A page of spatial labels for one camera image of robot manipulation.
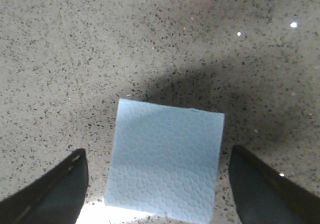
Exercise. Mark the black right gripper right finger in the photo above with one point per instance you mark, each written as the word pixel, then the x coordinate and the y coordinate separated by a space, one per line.
pixel 263 196

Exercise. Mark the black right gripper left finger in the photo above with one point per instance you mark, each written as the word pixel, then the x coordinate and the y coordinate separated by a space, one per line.
pixel 55 198

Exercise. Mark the light blue foam cube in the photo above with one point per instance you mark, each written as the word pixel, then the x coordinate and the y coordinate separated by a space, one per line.
pixel 165 161

